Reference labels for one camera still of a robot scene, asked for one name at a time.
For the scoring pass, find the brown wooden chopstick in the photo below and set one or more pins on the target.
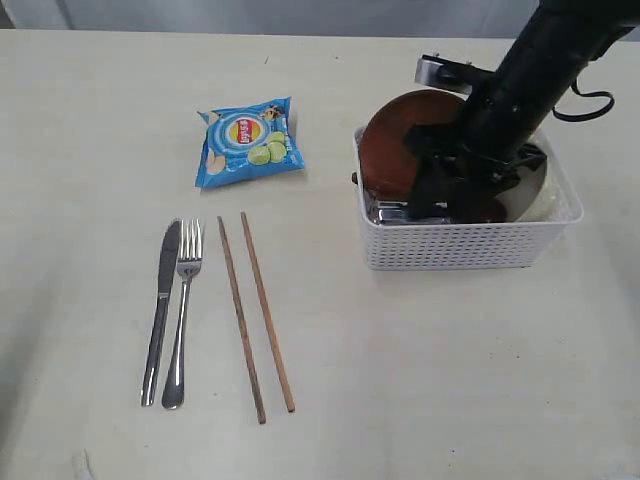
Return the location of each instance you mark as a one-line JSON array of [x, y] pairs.
[[243, 331], [268, 321]]

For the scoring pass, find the dark brown wooden spoon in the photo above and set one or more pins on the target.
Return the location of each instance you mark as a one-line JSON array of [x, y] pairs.
[[476, 208]]

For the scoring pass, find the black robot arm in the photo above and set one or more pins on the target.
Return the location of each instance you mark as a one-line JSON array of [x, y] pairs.
[[558, 42]]

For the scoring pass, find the pale green ceramic bowl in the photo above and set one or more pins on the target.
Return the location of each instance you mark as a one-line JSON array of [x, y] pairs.
[[534, 196]]

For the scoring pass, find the white perforated plastic basket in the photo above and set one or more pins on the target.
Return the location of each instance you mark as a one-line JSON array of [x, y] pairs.
[[474, 246]]

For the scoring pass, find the silver metal table knife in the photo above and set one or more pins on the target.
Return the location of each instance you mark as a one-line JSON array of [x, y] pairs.
[[166, 272]]

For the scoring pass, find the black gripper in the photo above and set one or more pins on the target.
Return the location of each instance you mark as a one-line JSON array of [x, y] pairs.
[[481, 149]]

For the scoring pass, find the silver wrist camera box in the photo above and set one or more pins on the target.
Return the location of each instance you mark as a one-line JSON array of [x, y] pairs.
[[456, 77]]

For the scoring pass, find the blue potato chips bag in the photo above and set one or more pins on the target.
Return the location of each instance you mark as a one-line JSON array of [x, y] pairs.
[[246, 143]]

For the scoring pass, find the silver metal fork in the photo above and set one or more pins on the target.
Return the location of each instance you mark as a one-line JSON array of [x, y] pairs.
[[189, 262]]

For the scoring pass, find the silver foil packet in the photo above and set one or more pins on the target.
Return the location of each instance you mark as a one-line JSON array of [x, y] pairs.
[[390, 213]]

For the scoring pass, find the dark brown round plate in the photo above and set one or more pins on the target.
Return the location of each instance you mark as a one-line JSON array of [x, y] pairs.
[[388, 167]]

